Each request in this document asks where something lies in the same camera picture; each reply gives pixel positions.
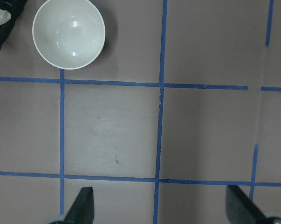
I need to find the black dish rack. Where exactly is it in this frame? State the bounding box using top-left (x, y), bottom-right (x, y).
top-left (0, 0), bottom-right (27, 50)

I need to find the white ceramic bowl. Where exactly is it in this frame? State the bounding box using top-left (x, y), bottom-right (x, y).
top-left (32, 0), bottom-right (106, 70)

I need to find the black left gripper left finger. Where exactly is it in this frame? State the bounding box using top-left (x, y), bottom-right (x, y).
top-left (62, 187), bottom-right (94, 224)

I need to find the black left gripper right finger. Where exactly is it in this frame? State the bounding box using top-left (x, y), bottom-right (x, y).
top-left (225, 185), bottom-right (267, 224)

